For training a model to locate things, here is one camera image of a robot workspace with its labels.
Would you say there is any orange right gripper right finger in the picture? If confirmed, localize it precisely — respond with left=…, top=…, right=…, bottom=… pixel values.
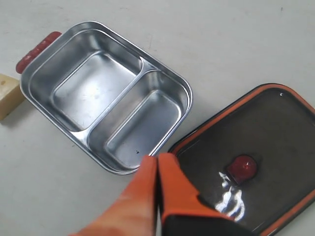
left=158, top=153, right=255, bottom=236

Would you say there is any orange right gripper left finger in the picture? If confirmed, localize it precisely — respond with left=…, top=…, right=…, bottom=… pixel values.
left=73, top=156, right=158, bottom=236

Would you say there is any dark transparent lunch box lid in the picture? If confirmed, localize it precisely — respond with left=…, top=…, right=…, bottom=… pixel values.
left=169, top=84, right=315, bottom=236

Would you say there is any yellow toy cheese wedge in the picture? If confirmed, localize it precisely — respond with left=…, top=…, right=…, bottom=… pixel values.
left=0, top=74, right=25, bottom=120

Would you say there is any red toy sausage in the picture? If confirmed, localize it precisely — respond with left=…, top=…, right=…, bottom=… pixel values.
left=15, top=31, right=62, bottom=74

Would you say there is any steel two-compartment lunch box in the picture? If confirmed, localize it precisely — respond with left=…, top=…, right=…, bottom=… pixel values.
left=20, top=21, right=193, bottom=175

